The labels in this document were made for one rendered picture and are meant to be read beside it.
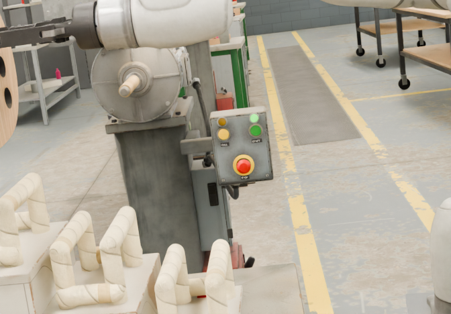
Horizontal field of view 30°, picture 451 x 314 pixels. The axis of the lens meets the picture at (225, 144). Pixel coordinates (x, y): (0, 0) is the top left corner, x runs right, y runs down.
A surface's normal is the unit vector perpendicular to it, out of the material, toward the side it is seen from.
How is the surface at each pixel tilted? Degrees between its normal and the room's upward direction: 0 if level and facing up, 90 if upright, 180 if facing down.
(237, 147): 90
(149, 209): 90
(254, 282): 0
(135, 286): 0
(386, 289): 0
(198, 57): 90
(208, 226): 90
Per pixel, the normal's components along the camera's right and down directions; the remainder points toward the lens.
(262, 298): -0.12, -0.97
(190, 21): 0.04, 0.40
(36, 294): 0.99, -0.11
